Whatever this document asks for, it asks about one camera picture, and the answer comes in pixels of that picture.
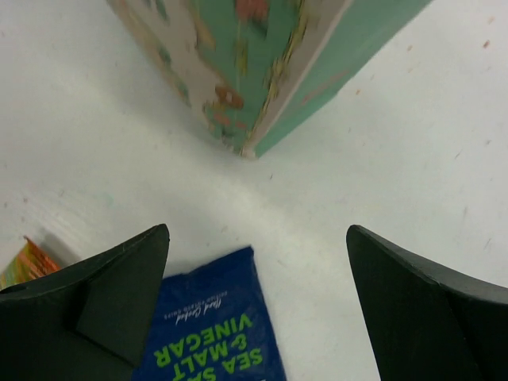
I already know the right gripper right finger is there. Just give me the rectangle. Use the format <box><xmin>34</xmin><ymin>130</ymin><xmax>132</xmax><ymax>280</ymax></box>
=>
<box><xmin>346</xmin><ymin>225</ymin><xmax>507</xmax><ymax>380</ymax></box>

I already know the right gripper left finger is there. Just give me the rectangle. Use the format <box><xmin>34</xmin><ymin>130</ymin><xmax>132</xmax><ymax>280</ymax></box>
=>
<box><xmin>1</xmin><ymin>224</ymin><xmax>170</xmax><ymax>380</ymax></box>

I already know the orange snack packet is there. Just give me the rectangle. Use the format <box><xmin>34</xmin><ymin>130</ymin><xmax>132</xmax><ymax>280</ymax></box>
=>
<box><xmin>1</xmin><ymin>236</ymin><xmax>61</xmax><ymax>291</ymax></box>

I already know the blue Burts crisps bag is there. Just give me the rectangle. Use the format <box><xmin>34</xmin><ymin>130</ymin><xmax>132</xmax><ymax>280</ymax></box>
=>
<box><xmin>132</xmin><ymin>247</ymin><xmax>287</xmax><ymax>381</ymax></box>

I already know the green patterned paper bag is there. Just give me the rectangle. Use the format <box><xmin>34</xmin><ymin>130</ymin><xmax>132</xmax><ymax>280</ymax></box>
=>
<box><xmin>110</xmin><ymin>0</ymin><xmax>425</xmax><ymax>158</ymax></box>

